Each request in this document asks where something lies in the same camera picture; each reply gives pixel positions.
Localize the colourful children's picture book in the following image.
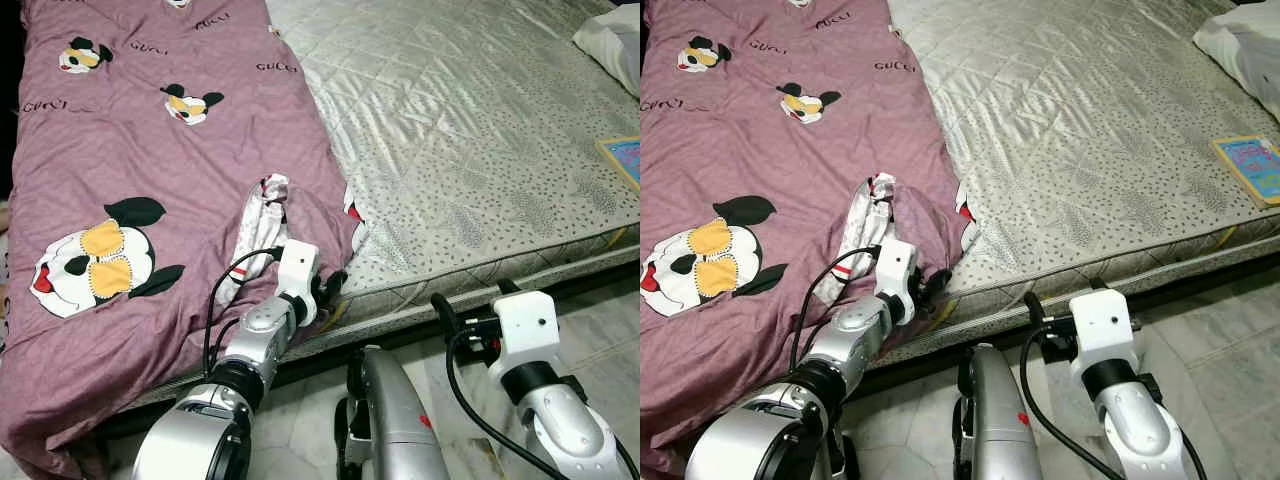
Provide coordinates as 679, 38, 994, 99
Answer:
597, 135, 641, 191
1210, 135, 1280, 208

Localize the white pillow green tree print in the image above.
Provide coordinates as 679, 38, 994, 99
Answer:
1192, 3, 1280, 121
572, 3, 641, 98

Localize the grey patterned bed base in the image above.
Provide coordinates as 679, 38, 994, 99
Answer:
880, 225, 1280, 366
130, 225, 641, 411

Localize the white red striped cloth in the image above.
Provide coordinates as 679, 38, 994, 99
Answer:
812, 172, 898, 306
215, 173, 293, 306

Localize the silver robot right leg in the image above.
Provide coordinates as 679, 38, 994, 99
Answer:
335, 345, 451, 480
950, 343, 1046, 480

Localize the white quilted mattress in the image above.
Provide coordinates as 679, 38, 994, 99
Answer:
262, 0, 641, 301
885, 0, 1280, 296

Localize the pink cartoon print blanket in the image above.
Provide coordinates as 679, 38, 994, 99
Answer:
0, 0, 363, 479
640, 0, 976, 479

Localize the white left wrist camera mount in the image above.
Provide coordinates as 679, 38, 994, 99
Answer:
873, 238, 921, 326
275, 240, 323, 326

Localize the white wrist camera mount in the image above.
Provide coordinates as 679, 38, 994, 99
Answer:
275, 240, 323, 326
873, 238, 921, 326
1068, 288, 1141, 373
487, 290, 561, 376

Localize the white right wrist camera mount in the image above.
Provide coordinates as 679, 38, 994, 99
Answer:
1068, 288, 1141, 373
487, 290, 561, 376

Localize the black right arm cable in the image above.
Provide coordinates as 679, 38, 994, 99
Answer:
446, 330, 641, 480
1019, 330, 1211, 480

